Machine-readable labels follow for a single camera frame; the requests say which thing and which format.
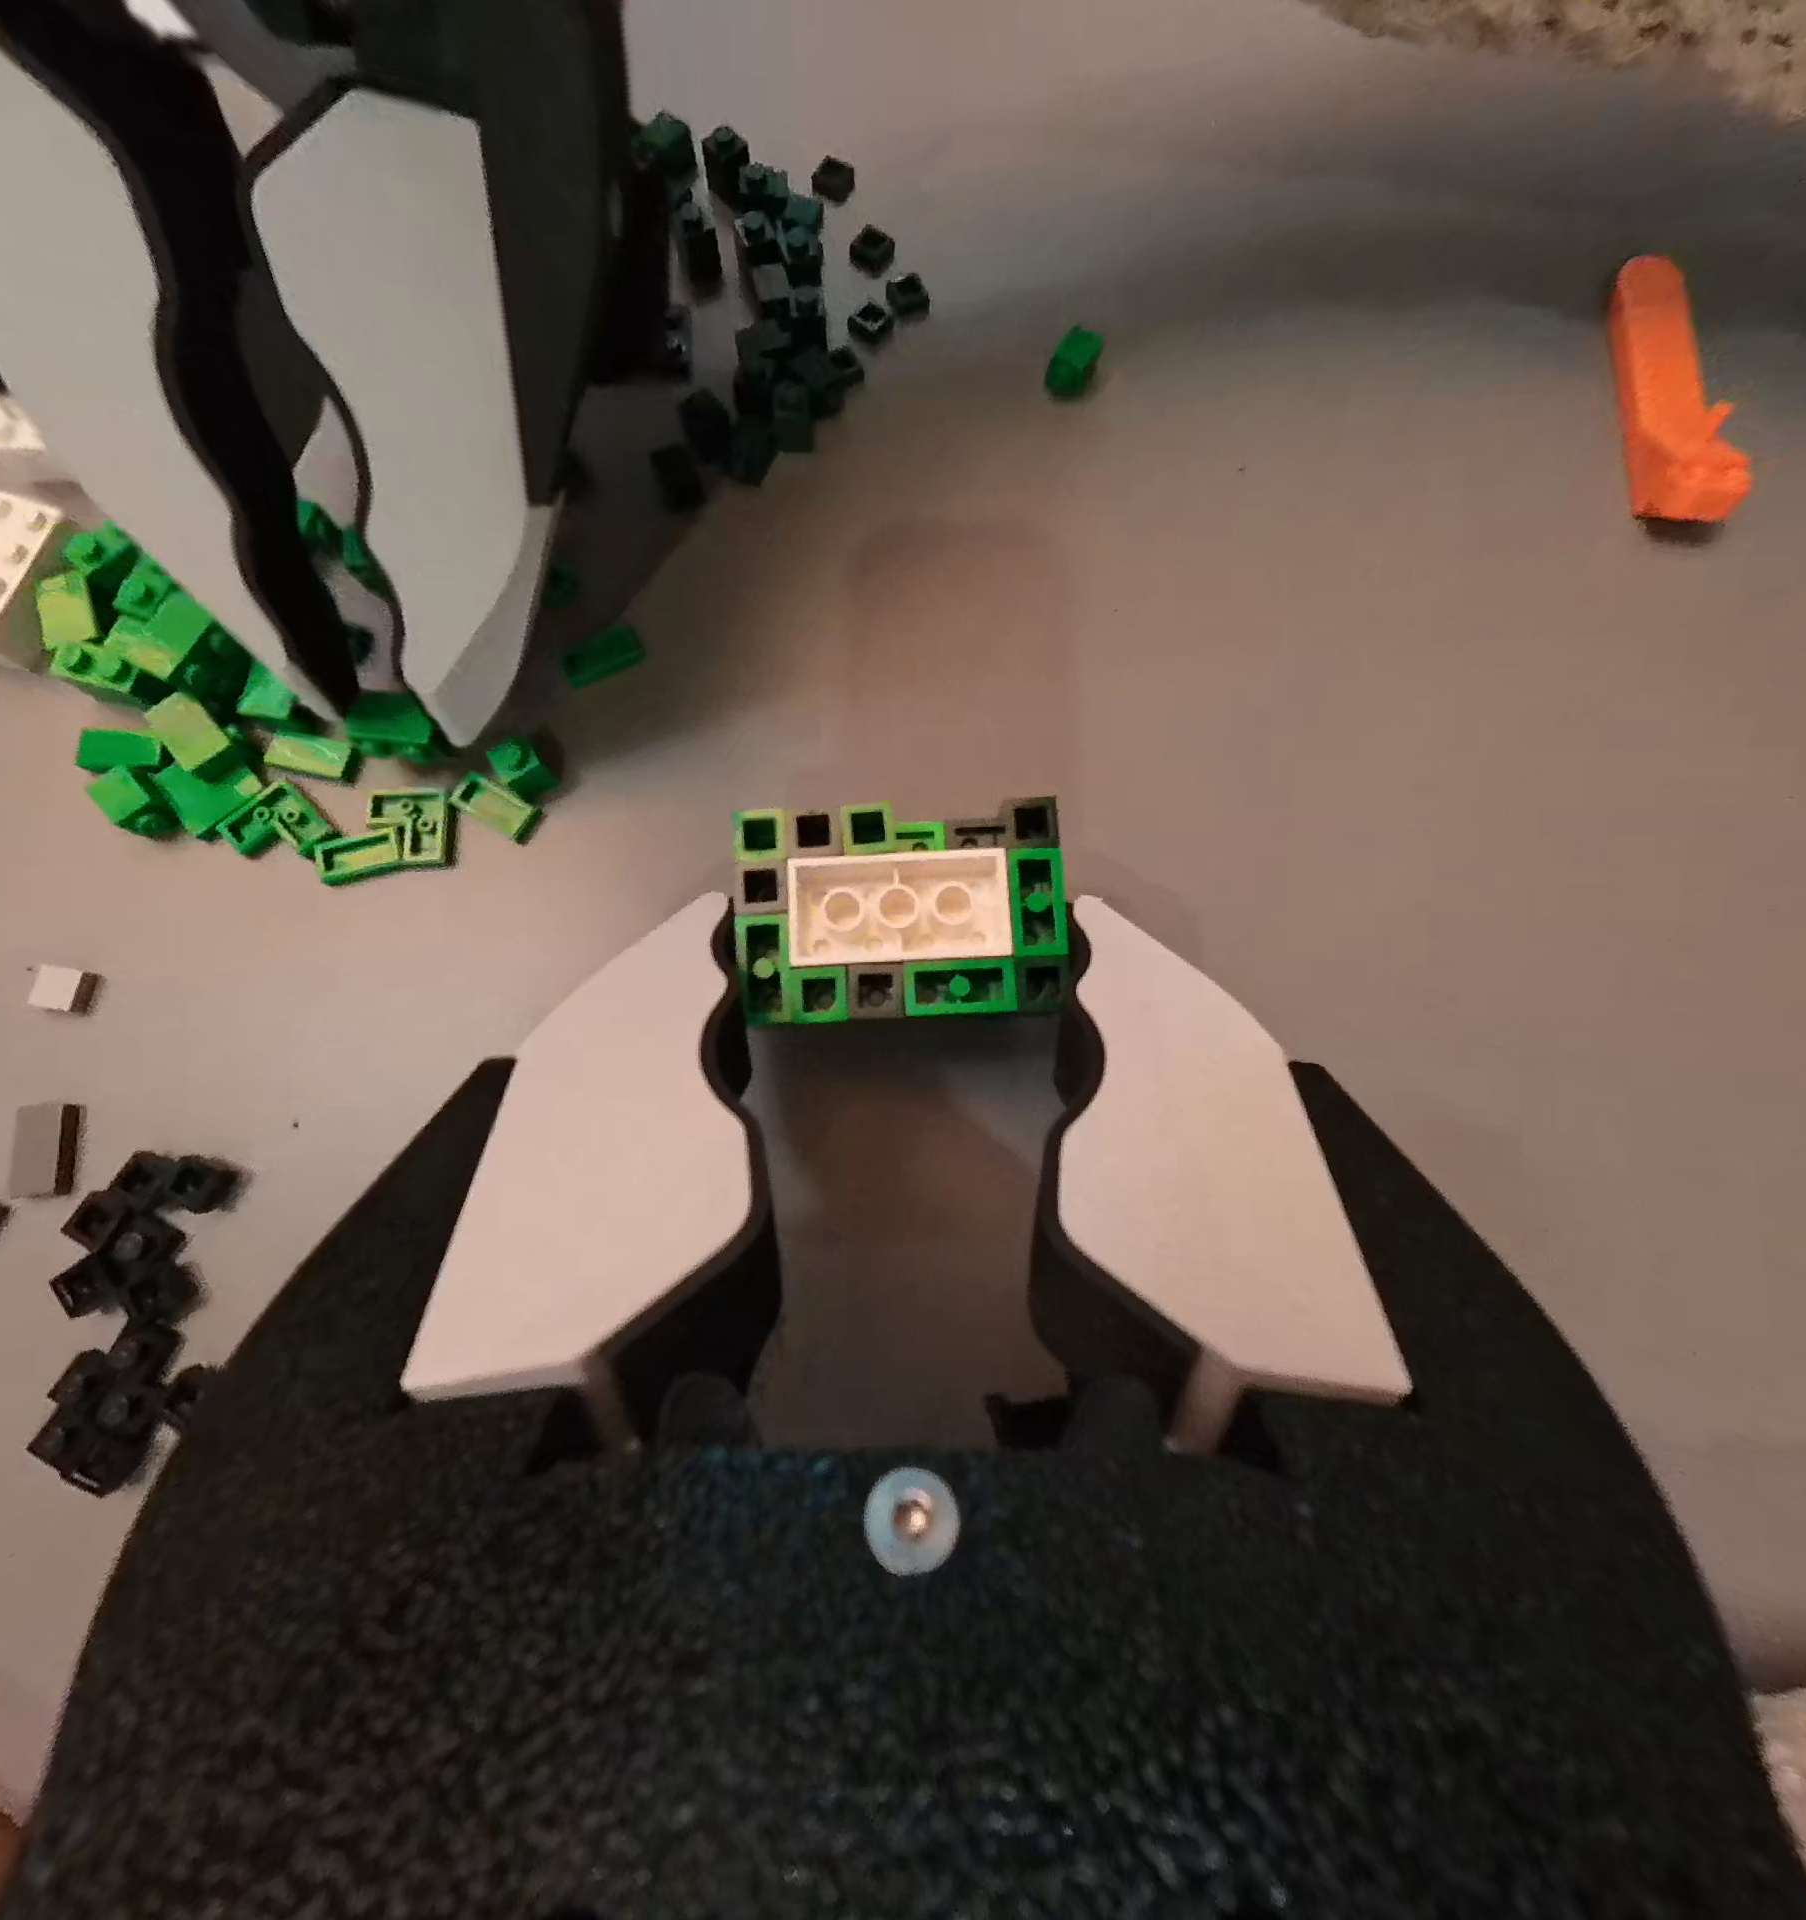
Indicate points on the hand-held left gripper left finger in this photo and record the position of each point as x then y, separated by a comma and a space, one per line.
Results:
590, 1201

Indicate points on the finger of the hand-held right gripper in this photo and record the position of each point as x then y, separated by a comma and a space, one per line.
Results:
423, 376
77, 270

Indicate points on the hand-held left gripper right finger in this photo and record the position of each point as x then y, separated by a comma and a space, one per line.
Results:
1218, 1201

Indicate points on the pile of bright green lego pieces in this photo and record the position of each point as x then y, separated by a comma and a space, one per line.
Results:
169, 722

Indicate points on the green and white lego assembly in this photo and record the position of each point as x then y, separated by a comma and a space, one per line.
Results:
903, 908

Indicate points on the pile of dark green lego pieces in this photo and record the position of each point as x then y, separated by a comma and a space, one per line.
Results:
775, 345

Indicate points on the pile of black lego pieces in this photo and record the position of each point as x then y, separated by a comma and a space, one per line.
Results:
116, 1291

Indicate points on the single bright green lego brick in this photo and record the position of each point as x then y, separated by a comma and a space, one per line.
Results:
1075, 363

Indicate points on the pile of grey lego pieces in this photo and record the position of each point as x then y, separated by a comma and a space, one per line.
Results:
45, 1148

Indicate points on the orange brick separator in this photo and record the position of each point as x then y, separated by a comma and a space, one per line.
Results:
1668, 390

